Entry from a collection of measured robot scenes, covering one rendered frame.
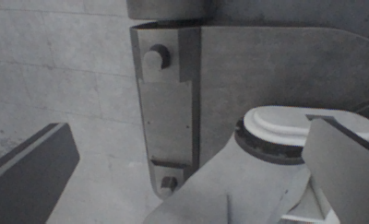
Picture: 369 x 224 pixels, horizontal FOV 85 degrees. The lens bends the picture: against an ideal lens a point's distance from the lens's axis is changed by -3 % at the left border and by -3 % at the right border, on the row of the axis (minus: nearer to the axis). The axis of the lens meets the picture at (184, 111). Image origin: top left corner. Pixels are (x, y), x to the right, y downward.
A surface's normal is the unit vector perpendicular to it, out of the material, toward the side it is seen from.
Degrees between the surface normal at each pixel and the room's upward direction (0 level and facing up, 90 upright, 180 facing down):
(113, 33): 0
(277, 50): 0
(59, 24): 0
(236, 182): 90
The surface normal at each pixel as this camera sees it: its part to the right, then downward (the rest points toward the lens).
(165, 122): -0.21, 0.47
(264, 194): -0.03, -0.88
